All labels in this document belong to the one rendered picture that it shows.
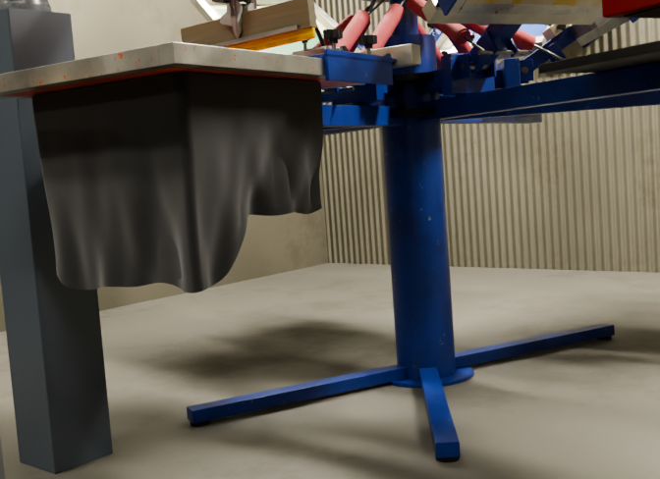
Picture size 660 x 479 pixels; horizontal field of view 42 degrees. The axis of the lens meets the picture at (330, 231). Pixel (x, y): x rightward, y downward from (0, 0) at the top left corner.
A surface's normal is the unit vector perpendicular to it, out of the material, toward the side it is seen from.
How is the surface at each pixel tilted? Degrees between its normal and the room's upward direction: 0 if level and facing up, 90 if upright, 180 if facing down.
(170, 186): 93
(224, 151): 92
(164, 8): 90
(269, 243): 90
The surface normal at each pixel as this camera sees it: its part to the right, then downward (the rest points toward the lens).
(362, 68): 0.84, -0.02
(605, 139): -0.65, 0.11
